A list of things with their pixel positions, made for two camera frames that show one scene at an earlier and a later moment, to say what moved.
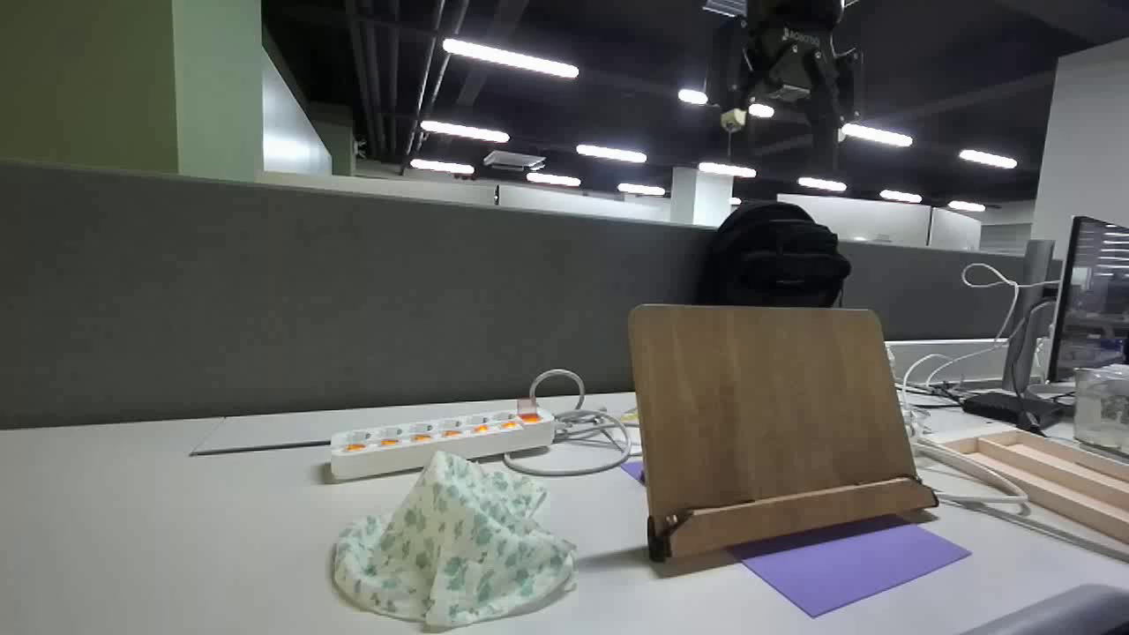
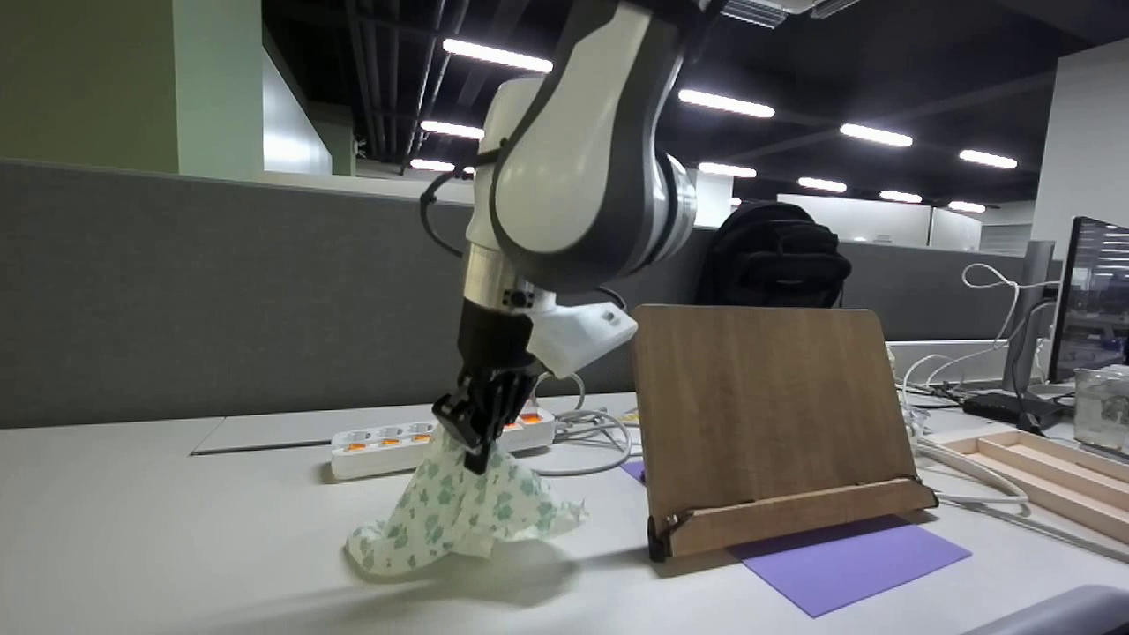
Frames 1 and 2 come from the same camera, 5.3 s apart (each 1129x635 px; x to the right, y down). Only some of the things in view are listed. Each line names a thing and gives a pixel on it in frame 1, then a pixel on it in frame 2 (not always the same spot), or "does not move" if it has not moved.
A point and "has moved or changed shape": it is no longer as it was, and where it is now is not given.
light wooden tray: x=1084 y=481 does not move
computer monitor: x=1096 y=301 does not move
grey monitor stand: x=1013 y=400 does not move
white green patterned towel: x=456 y=551 has moved or changed shape
